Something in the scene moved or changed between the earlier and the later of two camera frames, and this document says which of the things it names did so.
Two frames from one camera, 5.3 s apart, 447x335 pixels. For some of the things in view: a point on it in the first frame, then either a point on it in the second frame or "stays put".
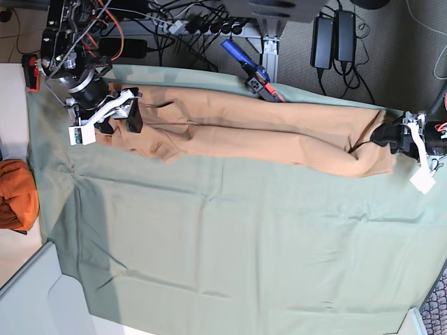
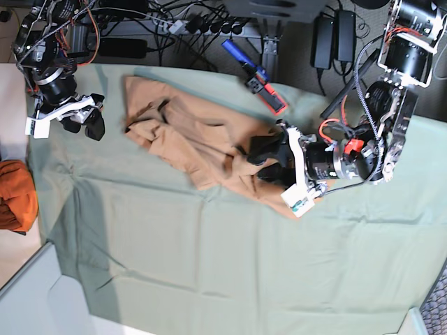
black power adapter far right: x=345 y=40 stays put
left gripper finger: x=387 y=132 → x=263 y=147
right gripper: x=89 y=104 → x=57 y=92
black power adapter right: x=322 y=44 stays put
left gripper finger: x=394 y=147 → x=276 y=173
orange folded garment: x=19 y=196 stays put
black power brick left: x=112 y=47 stays put
